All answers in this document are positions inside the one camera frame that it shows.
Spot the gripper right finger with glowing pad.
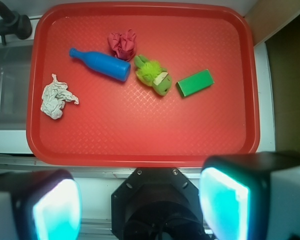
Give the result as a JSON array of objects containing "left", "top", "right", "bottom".
[{"left": 198, "top": 151, "right": 300, "bottom": 240}]

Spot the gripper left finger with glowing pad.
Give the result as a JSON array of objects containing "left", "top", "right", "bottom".
[{"left": 0, "top": 169, "right": 82, "bottom": 240}]

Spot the blue plastic bottle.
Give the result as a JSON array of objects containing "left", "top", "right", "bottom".
[{"left": 69, "top": 48, "right": 131, "bottom": 82}]

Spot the crumpled white paper ball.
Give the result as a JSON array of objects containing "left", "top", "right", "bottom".
[{"left": 40, "top": 73, "right": 80, "bottom": 120}]

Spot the red plastic tray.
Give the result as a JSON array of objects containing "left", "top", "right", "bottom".
[{"left": 26, "top": 2, "right": 260, "bottom": 168}]

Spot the green rectangular block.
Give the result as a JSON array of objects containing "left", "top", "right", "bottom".
[{"left": 176, "top": 69, "right": 215, "bottom": 98}]

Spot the grey sink basin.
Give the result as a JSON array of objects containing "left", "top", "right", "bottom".
[{"left": 0, "top": 40, "right": 34, "bottom": 130}]

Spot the green plush toy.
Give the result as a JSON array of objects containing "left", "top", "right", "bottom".
[{"left": 133, "top": 54, "right": 173, "bottom": 97}]

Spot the crumpled pink paper ball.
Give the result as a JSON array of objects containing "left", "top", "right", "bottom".
[{"left": 107, "top": 29, "right": 137, "bottom": 62}]

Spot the black sink faucet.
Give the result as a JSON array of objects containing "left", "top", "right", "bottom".
[{"left": 0, "top": 1, "right": 33, "bottom": 46}]

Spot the black octagonal mount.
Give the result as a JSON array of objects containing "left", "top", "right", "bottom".
[{"left": 111, "top": 168, "right": 210, "bottom": 240}]

